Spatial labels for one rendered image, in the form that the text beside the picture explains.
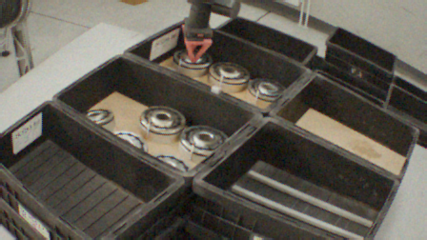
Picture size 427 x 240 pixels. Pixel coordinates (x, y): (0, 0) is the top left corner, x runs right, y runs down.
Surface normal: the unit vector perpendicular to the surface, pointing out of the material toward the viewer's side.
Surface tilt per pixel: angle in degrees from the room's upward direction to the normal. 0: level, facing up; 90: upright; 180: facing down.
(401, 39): 90
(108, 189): 0
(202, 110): 90
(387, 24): 90
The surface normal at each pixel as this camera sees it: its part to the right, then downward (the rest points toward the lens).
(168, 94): -0.51, 0.39
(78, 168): 0.16, -0.84
